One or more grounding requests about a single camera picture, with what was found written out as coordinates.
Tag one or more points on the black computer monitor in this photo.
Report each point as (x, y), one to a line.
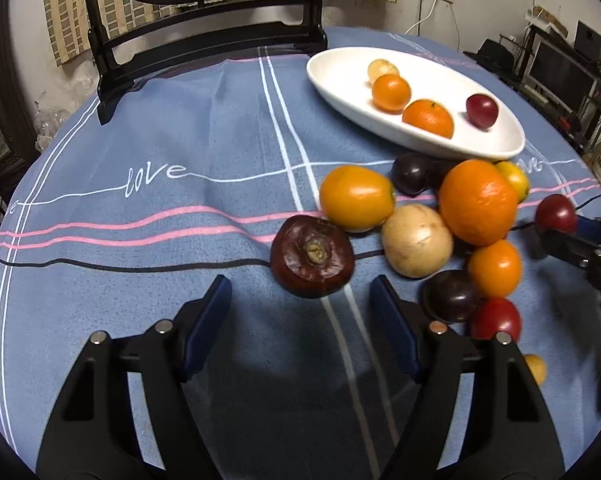
(560, 70)

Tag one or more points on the round fish picture stand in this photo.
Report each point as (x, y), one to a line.
(205, 35)

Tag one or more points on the white oval plate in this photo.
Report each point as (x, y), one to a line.
(340, 80)

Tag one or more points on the black hat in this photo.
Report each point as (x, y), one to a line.
(490, 55)

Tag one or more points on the small yellow-orange fruit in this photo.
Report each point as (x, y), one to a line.
(519, 180)

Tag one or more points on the dark purple plum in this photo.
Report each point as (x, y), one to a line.
(411, 172)
(450, 296)

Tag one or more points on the small round orange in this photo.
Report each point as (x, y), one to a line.
(495, 267)

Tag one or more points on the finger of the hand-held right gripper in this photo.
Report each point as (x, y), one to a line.
(570, 249)
(600, 227)

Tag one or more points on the brown cardboard piece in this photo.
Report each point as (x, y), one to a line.
(547, 20)

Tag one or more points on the black metal rack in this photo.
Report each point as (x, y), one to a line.
(595, 110)

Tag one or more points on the blue striped tablecloth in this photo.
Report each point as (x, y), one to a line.
(130, 260)

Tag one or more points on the dark brown mangosteen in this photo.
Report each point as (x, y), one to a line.
(310, 260)

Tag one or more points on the large orange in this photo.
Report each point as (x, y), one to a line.
(478, 202)

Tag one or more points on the pale tan round fruit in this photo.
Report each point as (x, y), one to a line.
(415, 240)

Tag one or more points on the small pale yellow fruit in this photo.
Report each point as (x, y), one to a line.
(380, 68)
(536, 367)

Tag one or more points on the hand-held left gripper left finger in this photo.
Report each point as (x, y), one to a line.
(208, 325)

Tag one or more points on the black speaker box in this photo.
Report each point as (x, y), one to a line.
(590, 40)

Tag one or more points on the red plum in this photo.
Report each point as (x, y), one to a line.
(555, 212)
(495, 317)
(481, 110)

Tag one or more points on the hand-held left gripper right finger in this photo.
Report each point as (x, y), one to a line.
(395, 325)

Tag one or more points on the oblong yellow-orange fruit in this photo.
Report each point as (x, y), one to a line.
(355, 197)

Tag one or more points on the beige checked curtain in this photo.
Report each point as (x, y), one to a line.
(70, 10)

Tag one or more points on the tangerine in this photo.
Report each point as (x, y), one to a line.
(390, 94)
(428, 120)

